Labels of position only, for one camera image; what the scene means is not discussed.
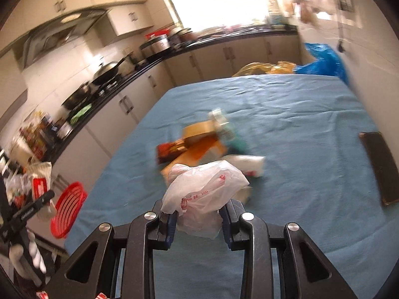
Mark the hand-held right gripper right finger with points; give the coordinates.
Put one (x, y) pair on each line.
(227, 229)

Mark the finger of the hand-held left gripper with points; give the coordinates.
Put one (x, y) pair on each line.
(45, 198)

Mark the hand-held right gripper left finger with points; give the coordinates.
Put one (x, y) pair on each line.
(171, 224)

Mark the red plastic basket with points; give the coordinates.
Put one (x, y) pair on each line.
(67, 211)

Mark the white plastic bag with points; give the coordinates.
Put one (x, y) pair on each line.
(199, 187)

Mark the red snack packet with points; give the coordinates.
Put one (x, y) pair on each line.
(170, 151)

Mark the orange cardboard piece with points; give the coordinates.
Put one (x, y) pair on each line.
(199, 152)

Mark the green tissue packet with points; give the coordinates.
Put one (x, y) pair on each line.
(233, 141)

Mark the brown tape roll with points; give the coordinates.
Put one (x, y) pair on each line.
(199, 129)

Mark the person's left hand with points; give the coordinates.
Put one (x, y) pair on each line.
(36, 252)

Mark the white red labelled bag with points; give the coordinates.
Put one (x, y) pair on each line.
(40, 180)

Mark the group of sauce bottles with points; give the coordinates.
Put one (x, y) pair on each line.
(37, 134)

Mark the white packet with red end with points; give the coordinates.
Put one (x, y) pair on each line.
(249, 163)

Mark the green cloth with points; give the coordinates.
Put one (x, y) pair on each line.
(80, 114)

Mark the lower kitchen cabinets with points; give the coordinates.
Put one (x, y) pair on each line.
(103, 121)

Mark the black frying pan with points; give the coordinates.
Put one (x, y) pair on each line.
(76, 98)

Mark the blue tablecloth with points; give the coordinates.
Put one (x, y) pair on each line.
(296, 130)

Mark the gas stove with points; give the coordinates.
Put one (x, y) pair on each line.
(107, 85)

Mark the black wok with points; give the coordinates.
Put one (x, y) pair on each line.
(107, 71)

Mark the black kitchen countertop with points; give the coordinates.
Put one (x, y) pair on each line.
(131, 78)

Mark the range hood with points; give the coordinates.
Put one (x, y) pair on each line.
(59, 34)

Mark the yellow plastic bag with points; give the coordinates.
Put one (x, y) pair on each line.
(265, 68)

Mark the silver rice cooker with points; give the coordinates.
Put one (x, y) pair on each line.
(157, 45)

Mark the small dark pot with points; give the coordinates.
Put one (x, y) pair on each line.
(180, 35)

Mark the blue plastic bag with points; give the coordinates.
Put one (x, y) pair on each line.
(324, 62)

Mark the kitchen window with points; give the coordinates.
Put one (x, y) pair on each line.
(215, 0)

